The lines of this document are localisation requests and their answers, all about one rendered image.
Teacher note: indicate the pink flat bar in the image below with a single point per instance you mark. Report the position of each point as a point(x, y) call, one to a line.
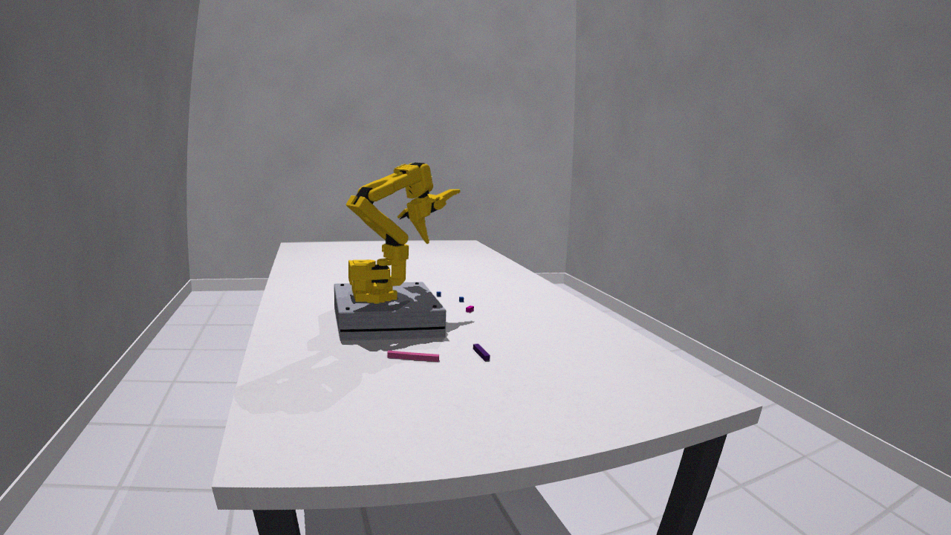
point(413, 356)

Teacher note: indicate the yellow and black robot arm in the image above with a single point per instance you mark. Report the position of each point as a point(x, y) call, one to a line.
point(365, 273)

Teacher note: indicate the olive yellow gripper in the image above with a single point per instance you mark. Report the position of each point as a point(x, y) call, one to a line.
point(419, 208)

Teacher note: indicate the dark purple rod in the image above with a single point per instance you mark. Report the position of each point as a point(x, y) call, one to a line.
point(481, 352)

